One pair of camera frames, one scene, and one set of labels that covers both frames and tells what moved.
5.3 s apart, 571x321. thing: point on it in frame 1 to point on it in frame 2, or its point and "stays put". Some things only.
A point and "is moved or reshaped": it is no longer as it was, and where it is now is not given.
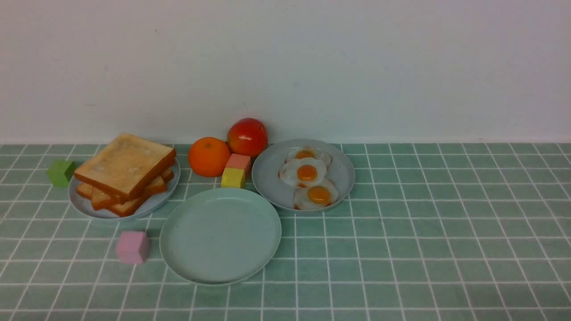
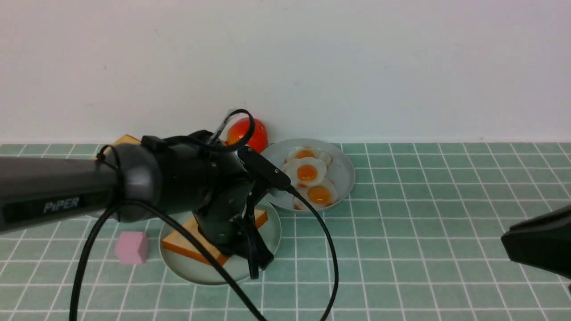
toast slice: [124, 163] is moved or reshaped
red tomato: [247, 137] stays put
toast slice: [158, 185] is moved or reshaped
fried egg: [302, 152] stays put
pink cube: [133, 247] stays put
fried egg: [300, 172] stays put
